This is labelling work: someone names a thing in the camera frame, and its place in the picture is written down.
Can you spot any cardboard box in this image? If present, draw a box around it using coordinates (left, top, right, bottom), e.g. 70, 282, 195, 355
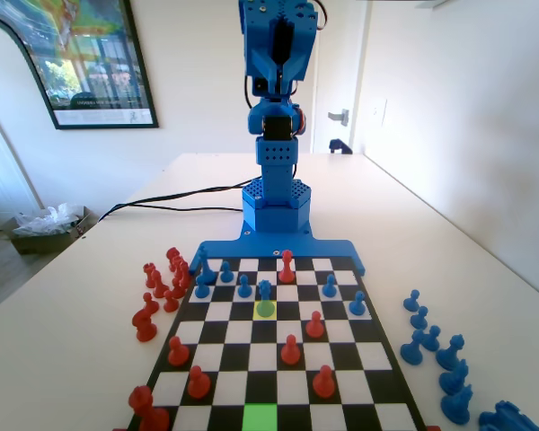
1, 205, 102, 256

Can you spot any small red object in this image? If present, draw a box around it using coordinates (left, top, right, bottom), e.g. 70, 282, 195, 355
278, 249, 296, 285

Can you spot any black power cable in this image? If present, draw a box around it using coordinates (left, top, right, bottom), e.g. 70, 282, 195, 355
116, 202, 244, 213
97, 178, 258, 222

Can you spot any black and white chessboard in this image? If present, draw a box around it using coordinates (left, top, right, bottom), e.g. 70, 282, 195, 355
125, 255, 430, 431

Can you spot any red chess knight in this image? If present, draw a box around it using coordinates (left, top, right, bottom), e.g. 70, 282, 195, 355
131, 306, 159, 344

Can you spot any blue table clamp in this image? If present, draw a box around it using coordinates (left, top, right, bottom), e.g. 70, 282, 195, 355
328, 137, 354, 156

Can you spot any blue chess rook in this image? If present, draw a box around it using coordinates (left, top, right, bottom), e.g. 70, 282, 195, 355
477, 400, 539, 431

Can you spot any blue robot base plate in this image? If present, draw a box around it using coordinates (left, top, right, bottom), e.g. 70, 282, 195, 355
196, 223, 368, 277

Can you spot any blue chess queen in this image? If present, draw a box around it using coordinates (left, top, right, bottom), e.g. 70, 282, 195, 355
255, 278, 276, 319
435, 333, 466, 372

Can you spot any red chess pawn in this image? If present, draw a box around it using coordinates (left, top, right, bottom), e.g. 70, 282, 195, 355
142, 291, 162, 315
312, 364, 337, 400
166, 335, 191, 369
162, 289, 181, 314
305, 310, 325, 339
186, 365, 212, 400
279, 333, 302, 366

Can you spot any white door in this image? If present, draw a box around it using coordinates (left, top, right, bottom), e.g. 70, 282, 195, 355
312, 0, 368, 154

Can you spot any blue chess knight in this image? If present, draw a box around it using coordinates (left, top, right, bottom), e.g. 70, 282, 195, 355
438, 358, 470, 397
440, 383, 474, 425

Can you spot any framed poster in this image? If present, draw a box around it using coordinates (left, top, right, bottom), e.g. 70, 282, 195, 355
0, 0, 160, 132

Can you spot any tall blue chess king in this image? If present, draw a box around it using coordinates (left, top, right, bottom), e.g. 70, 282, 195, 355
196, 247, 217, 286

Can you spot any clear plastic bag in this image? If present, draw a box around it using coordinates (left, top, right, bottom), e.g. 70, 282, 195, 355
12, 202, 86, 238

